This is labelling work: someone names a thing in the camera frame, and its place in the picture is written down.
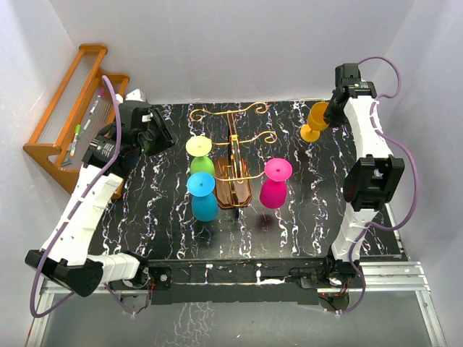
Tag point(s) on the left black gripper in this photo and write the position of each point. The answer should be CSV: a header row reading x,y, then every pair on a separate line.
x,y
167,138

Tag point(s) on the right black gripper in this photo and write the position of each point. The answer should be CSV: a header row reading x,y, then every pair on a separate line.
x,y
333,120

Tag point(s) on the orange wine glass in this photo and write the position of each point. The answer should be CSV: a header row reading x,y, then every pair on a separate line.
x,y
316,123

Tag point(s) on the green wine glass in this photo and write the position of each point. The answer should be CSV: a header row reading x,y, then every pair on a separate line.
x,y
199,147

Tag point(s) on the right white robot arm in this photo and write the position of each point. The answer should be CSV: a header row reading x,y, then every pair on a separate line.
x,y
373,179

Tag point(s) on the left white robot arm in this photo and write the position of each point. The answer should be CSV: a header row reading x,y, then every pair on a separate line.
x,y
110,157

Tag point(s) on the blue wine glass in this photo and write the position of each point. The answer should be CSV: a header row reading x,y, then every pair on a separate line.
x,y
201,186

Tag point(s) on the orange wooden rack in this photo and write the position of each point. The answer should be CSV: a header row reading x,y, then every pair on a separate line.
x,y
50,142

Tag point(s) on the pink wine glass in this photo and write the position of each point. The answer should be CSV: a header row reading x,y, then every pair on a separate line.
x,y
273,191

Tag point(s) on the pink capped marker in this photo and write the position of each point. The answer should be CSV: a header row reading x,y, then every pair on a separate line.
x,y
94,106

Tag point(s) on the orange tipped marker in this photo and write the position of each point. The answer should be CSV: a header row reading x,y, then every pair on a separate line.
x,y
74,144

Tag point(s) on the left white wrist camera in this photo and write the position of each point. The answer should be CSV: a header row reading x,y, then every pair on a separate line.
x,y
136,95

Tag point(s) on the gold wire wine glass rack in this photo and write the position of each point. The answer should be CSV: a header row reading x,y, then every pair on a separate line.
x,y
233,188

